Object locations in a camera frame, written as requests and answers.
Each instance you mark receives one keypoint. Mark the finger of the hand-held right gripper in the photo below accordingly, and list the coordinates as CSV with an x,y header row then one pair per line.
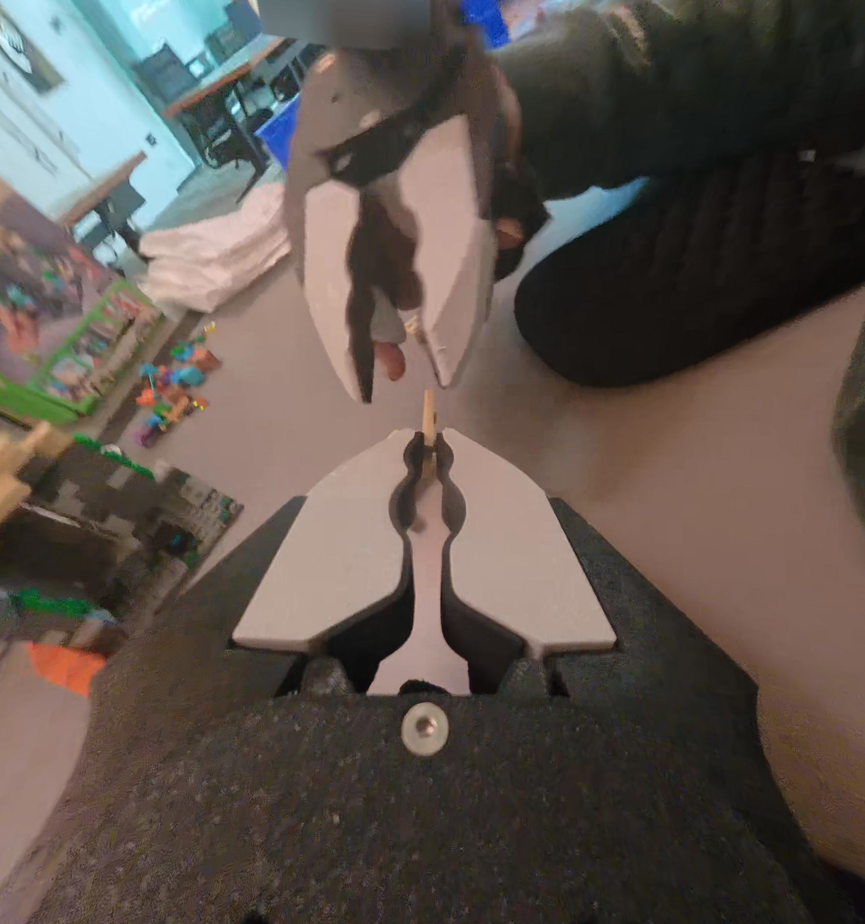
x,y
327,289
454,252

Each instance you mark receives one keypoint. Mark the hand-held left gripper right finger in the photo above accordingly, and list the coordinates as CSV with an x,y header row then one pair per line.
x,y
526,563

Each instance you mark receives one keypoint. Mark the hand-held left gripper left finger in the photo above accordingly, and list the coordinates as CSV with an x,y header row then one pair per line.
x,y
331,563

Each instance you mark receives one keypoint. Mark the tan two-stud toy plate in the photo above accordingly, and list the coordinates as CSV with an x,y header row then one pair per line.
x,y
429,433

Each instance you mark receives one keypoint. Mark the person's right forearm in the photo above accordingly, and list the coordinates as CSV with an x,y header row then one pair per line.
x,y
692,86

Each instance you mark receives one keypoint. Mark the wooden office desk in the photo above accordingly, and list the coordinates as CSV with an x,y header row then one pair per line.
x,y
223,76
107,180

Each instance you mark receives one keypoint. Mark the person's right hand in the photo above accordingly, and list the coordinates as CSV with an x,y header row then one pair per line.
x,y
508,232

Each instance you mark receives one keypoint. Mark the blue plastic bin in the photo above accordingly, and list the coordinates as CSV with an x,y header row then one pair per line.
x,y
277,137

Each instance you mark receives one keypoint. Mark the stack of white paper bags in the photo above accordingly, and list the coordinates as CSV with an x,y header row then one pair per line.
x,y
215,245

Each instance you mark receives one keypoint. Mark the pile of colourful toy pieces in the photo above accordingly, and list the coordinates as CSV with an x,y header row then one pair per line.
x,y
172,390

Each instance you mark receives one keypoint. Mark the grey toy brick castle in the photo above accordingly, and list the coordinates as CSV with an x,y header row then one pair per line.
x,y
114,505

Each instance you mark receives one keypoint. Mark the green toy set box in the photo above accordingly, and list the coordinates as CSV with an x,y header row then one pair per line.
x,y
57,346

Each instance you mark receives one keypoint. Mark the dark wall sign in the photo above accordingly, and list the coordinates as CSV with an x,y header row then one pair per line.
x,y
21,43

